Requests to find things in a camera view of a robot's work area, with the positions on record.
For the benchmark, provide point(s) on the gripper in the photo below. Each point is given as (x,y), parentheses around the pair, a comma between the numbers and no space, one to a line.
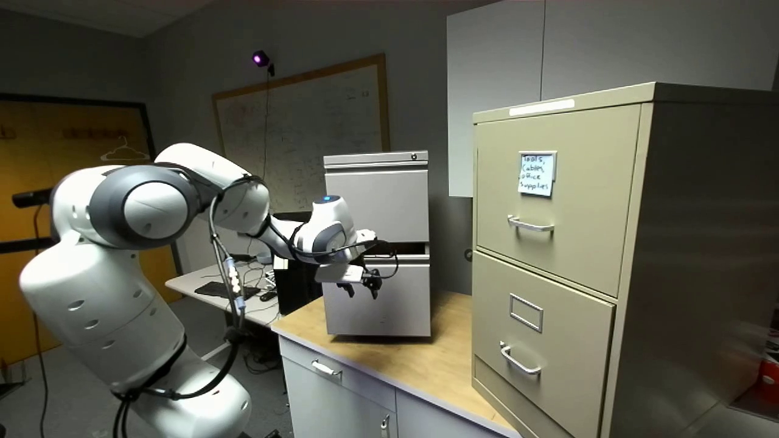
(367,275)

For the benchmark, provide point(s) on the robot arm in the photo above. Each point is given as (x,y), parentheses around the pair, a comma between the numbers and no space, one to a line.
(97,292)

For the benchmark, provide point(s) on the grey large drawer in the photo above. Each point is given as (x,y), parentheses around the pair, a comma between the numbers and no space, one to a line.
(395,310)

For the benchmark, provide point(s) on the white counter drawer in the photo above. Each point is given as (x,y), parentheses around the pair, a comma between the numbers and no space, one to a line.
(353,377)

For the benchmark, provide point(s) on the grey middle drawer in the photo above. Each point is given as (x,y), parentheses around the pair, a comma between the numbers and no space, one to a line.
(383,204)

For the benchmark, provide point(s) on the small grey drawer cabinet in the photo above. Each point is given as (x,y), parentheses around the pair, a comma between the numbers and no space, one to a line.
(383,201)

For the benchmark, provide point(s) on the grey slim lock drawer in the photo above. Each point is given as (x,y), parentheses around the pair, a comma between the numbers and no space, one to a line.
(374,159)

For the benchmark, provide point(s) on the beige drawer with note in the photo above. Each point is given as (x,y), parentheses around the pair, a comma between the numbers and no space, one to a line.
(584,237)

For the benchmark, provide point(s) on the beige filing cabinet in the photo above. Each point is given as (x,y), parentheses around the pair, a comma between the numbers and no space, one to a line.
(669,255)

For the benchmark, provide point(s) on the black computer tower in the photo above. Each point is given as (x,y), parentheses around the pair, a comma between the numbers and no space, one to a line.
(295,289)

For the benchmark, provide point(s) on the black computer mouse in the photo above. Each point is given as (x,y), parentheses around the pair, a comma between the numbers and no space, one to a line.
(268,296)

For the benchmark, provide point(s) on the black keyboard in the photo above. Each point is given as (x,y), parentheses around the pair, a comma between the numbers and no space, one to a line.
(213,289)

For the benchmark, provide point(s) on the wood framed whiteboard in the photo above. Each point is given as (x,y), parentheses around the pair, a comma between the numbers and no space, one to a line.
(304,134)

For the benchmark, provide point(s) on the white desk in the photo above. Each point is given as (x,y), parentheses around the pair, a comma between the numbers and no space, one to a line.
(195,286)

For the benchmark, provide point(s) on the white handwritten note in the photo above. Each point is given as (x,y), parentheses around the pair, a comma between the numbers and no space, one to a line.
(537,174)

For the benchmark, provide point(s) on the stand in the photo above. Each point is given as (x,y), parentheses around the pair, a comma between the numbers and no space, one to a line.
(29,198)

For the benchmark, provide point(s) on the orange door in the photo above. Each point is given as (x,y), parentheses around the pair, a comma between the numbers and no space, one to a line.
(30,152)

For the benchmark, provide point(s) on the red object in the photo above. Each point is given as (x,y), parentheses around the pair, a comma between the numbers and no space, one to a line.
(769,371)

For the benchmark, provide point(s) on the beige drawer with label frame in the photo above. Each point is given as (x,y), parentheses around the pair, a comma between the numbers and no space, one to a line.
(566,377)

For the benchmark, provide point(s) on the camera on mount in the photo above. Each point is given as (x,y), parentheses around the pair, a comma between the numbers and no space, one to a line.
(261,59)

